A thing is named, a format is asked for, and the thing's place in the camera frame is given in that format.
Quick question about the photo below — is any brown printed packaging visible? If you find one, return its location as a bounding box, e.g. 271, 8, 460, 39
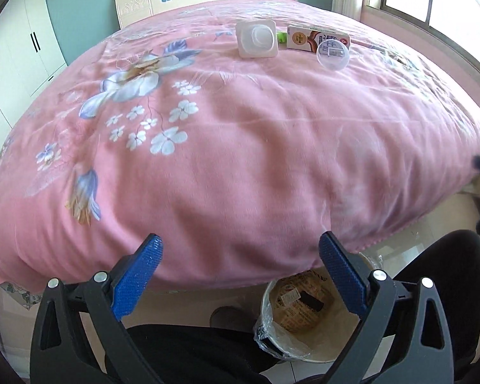
270, 272, 345, 334

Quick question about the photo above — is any cream trash bin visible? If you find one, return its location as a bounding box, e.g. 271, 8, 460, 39
253, 250, 385, 364

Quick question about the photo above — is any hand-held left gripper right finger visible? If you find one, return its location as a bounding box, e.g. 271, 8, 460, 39
318, 230, 457, 384

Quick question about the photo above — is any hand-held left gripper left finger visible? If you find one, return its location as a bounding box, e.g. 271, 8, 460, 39
30, 232, 164, 384

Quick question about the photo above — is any grey slipper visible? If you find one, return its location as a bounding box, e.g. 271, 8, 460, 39
209, 306, 249, 331

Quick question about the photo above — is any grey floral bed sheet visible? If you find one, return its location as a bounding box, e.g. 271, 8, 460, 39
0, 280, 44, 310

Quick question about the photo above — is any clear plastic bin liner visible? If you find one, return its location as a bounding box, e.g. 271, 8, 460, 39
253, 253, 385, 361

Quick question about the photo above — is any white wardrobe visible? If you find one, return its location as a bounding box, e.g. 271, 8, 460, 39
0, 0, 68, 169

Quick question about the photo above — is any brown drink carton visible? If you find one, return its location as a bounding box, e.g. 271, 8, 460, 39
286, 25, 351, 53

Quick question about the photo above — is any clear plastic cup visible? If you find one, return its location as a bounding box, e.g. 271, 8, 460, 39
316, 39, 350, 72

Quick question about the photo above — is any person's left leg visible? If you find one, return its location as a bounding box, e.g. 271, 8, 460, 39
104, 324, 289, 384

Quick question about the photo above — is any white plastic container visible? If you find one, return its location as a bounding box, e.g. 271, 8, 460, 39
235, 19, 281, 59

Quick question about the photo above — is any pink floral blanket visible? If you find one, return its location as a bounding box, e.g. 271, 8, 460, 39
0, 0, 480, 292

